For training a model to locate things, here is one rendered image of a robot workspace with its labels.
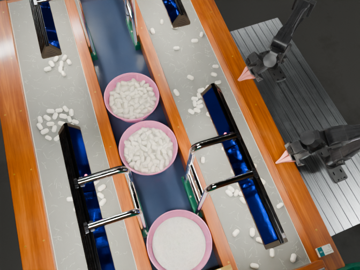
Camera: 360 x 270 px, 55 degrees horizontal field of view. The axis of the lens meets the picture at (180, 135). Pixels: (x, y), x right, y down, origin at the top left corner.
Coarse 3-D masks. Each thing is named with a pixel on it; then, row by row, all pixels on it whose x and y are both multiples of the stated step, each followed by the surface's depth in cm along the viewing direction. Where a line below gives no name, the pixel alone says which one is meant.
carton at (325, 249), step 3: (321, 246) 140; (324, 246) 140; (327, 246) 140; (330, 246) 140; (315, 249) 141; (318, 249) 139; (321, 249) 139; (324, 249) 139; (327, 249) 139; (330, 249) 139; (318, 252) 139; (321, 252) 139; (324, 252) 139; (327, 252) 139; (330, 252) 139; (318, 255) 140; (321, 255) 138; (324, 255) 138
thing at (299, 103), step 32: (256, 32) 199; (288, 64) 190; (288, 96) 182; (320, 96) 183; (288, 128) 174; (320, 128) 175; (320, 160) 168; (352, 160) 168; (320, 192) 161; (352, 192) 162; (352, 224) 155
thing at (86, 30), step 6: (36, 0) 142; (42, 0) 143; (48, 0) 143; (54, 0) 144; (78, 0) 148; (78, 6) 151; (78, 12) 155; (84, 18) 159; (84, 24) 162; (84, 30) 165; (90, 36) 171; (90, 42) 174; (90, 48) 178
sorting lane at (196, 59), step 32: (160, 0) 196; (160, 32) 187; (192, 32) 188; (192, 64) 179; (192, 96) 171; (224, 96) 172; (192, 128) 164; (224, 160) 158; (256, 160) 159; (224, 192) 152; (224, 224) 146; (288, 224) 147; (256, 256) 141; (288, 256) 142
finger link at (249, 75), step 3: (249, 69) 156; (246, 72) 157; (249, 72) 156; (252, 72) 158; (243, 75) 159; (246, 75) 157; (249, 75) 157; (252, 75) 158; (240, 78) 161; (243, 78) 162; (246, 78) 162; (249, 78) 161; (252, 78) 161
